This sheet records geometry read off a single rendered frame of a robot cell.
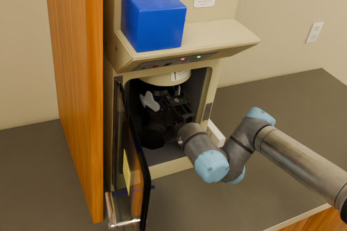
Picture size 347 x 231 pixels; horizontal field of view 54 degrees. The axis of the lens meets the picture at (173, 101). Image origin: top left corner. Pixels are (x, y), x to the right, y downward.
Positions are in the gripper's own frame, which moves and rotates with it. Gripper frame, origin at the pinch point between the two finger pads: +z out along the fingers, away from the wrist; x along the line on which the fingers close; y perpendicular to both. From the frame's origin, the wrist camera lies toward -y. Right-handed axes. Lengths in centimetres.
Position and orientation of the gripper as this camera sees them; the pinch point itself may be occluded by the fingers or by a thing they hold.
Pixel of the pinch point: (157, 94)
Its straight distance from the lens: 105.9
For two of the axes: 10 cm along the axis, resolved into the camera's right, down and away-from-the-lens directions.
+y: 1.2, -7.8, -6.1
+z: -4.3, -6.0, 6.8
